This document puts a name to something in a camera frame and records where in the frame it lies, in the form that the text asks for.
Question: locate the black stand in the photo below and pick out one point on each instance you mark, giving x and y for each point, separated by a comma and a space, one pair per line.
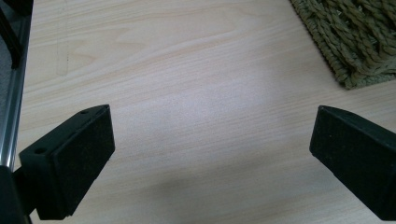
11, 28

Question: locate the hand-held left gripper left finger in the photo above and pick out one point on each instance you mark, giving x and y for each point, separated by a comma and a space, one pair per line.
67, 168

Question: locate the metal table edge rail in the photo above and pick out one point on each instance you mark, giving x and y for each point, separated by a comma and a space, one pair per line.
14, 90

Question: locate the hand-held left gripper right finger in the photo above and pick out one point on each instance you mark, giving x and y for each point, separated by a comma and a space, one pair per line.
358, 155

